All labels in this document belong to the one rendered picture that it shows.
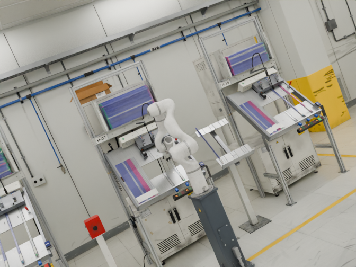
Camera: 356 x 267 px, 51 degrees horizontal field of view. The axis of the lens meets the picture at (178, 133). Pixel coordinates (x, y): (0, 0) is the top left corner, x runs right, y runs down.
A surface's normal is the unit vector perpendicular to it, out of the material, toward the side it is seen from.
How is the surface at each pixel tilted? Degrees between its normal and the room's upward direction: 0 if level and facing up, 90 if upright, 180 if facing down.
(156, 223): 90
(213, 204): 90
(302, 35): 90
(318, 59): 90
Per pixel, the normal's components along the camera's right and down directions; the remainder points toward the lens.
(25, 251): -0.01, -0.64
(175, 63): 0.35, -0.02
